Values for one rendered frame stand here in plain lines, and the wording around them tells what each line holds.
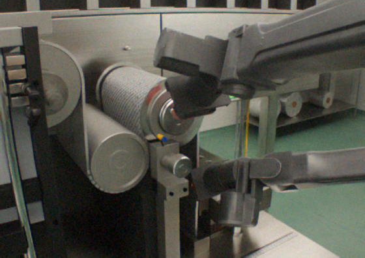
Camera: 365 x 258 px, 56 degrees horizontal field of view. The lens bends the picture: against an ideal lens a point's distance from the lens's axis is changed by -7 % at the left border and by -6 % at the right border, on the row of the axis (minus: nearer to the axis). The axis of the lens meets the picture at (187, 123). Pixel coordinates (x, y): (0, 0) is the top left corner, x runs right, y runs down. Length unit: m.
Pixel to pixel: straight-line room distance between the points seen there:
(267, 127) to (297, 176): 1.03
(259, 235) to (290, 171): 0.37
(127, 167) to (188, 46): 0.31
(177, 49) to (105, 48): 0.53
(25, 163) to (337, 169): 0.48
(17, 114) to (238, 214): 0.39
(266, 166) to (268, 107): 0.99
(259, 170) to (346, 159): 0.15
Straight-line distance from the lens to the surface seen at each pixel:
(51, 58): 0.61
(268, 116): 1.63
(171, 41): 0.47
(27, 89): 0.44
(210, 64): 0.48
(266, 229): 0.99
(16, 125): 0.51
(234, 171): 0.66
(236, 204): 0.65
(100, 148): 0.66
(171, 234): 0.77
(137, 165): 0.71
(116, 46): 0.99
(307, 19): 0.31
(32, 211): 0.57
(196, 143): 0.78
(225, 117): 4.38
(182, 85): 0.59
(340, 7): 0.28
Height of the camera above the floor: 1.46
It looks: 18 degrees down
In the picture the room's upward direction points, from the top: straight up
